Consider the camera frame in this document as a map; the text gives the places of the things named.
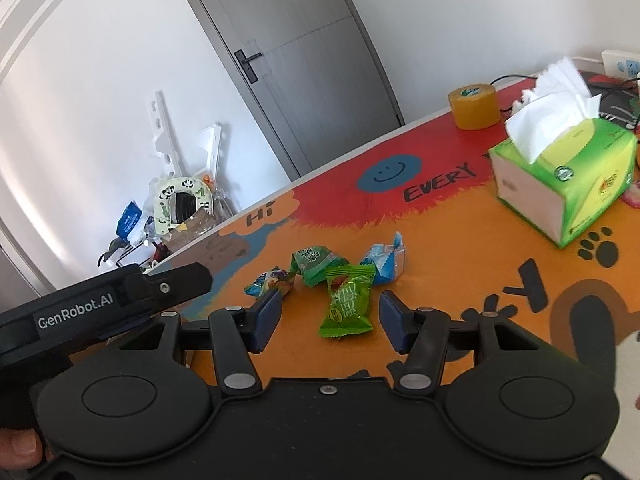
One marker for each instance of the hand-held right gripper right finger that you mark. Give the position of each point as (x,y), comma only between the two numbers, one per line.
(392,321)

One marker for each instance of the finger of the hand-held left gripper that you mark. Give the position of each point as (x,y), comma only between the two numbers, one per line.
(185,282)

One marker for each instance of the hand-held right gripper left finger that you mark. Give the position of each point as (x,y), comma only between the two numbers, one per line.
(270,320)

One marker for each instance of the green candy packet red circle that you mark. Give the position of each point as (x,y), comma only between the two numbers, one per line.
(345,302)

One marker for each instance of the person's left hand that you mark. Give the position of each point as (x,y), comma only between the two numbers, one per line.
(20,450)

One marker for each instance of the multicoloured candy packet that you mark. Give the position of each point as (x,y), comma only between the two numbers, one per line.
(267,282)

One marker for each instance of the blue candy packet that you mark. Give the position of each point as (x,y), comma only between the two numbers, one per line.
(385,260)

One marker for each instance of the green candy packet white circle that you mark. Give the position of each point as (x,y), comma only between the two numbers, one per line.
(315,260)

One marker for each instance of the blue plastic packet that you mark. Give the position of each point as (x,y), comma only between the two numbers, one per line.
(129,220)

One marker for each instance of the orange printed table mat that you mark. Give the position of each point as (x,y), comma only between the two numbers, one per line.
(450,240)

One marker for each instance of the short white shelf part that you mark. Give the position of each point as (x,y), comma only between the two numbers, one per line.
(212,147)

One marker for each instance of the tall white shelf part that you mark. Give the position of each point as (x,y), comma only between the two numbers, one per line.
(162,130)

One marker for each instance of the yellow tape roll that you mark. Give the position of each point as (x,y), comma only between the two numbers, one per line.
(472,107)

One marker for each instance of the green tissue box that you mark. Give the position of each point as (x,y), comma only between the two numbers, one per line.
(590,185)

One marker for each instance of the grey door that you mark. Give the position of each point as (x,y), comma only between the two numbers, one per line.
(310,60)

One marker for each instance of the white power strip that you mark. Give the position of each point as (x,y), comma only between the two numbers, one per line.
(620,65)

